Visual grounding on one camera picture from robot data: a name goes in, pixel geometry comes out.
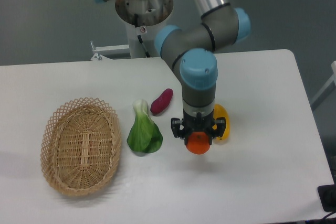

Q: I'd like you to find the black device at table edge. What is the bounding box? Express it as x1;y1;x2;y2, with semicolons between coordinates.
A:
317;184;335;212

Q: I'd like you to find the purple sweet potato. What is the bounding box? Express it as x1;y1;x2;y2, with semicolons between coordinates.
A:
150;88;173;115

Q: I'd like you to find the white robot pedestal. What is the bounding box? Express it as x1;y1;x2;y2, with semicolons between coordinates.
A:
90;0;174;61

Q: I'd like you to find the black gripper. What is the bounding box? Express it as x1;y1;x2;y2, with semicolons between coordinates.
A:
171;111;226;145

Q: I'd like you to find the orange fruit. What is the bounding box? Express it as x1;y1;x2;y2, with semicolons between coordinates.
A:
186;132;211;155

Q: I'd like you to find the green bok choy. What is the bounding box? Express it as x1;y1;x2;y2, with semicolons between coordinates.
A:
127;99;163;154

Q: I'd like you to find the woven wicker basket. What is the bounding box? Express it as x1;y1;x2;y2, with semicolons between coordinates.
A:
40;97;122;197

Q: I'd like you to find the white frame at right edge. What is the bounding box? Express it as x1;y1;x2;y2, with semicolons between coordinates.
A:
310;61;335;111

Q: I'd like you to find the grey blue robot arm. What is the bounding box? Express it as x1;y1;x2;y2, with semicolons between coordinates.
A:
95;0;251;147

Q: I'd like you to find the yellow mango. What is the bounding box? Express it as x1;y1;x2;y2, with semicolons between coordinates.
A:
211;103;232;143

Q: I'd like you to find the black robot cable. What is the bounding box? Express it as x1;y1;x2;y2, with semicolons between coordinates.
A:
134;13;152;58

